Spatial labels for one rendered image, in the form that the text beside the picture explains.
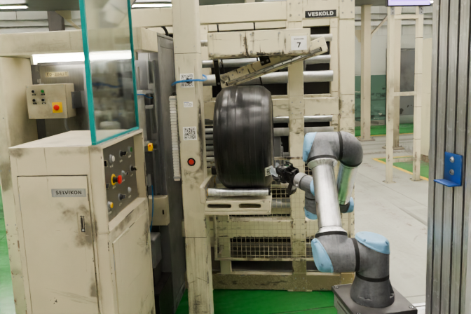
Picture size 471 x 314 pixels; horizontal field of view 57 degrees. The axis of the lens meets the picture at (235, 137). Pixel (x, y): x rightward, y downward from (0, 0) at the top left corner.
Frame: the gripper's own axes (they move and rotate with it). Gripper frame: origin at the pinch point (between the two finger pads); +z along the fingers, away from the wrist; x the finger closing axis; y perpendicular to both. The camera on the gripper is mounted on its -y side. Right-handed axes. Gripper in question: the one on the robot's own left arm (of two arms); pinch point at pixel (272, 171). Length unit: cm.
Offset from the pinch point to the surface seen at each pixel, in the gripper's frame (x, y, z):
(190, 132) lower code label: 18, 21, 43
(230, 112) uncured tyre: 4.3, 32.1, 17.1
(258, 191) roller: 5.4, -13.1, 9.4
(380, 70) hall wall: -825, -328, 593
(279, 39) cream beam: -51, 50, 37
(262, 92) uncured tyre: -16.8, 34.1, 16.4
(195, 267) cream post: 45, -52, 34
